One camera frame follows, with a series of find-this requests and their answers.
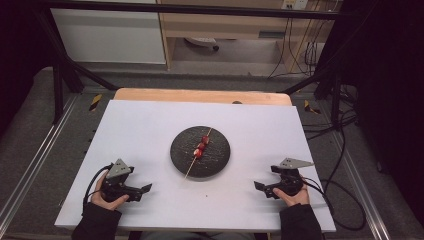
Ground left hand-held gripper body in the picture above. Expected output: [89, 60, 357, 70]
[100, 158, 145, 203]

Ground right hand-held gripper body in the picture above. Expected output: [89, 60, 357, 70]
[270, 157, 316, 198]

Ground person's right hand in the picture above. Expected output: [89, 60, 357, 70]
[272, 185, 311, 208]

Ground person's left hand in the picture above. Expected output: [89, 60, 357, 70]
[90, 173, 130, 212]

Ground wooden skewer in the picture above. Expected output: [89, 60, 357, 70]
[184, 127, 214, 180]

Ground black round plate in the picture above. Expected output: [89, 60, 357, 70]
[169, 125, 232, 180]

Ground yellow black tape strip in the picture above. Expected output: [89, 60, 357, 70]
[88, 93, 104, 113]
[303, 99, 322, 115]

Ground black metal stand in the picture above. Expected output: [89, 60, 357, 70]
[32, 9, 120, 126]
[282, 65, 346, 130]

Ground wooden table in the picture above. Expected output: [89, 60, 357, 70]
[113, 87, 293, 107]

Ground white cabinet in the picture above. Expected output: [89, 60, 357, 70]
[49, 7, 167, 65]

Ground office chair base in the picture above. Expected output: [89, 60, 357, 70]
[183, 36, 221, 52]

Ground wooden desk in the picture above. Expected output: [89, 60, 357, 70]
[156, 0, 342, 73]

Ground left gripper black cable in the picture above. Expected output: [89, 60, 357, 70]
[81, 163, 115, 216]

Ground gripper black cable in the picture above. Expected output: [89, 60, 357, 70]
[81, 163, 115, 216]
[300, 175, 367, 232]

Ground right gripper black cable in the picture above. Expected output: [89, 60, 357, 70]
[300, 175, 367, 232]

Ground aluminium floor rail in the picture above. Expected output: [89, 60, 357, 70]
[329, 130, 392, 240]
[0, 95, 80, 232]

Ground black floor cables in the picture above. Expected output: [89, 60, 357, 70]
[301, 83, 360, 142]

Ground hanging black cables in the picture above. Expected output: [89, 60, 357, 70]
[267, 17, 323, 80]

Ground wall power socket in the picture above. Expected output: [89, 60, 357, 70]
[281, 0, 310, 11]

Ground black frame crossbar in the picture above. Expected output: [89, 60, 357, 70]
[42, 0, 355, 21]

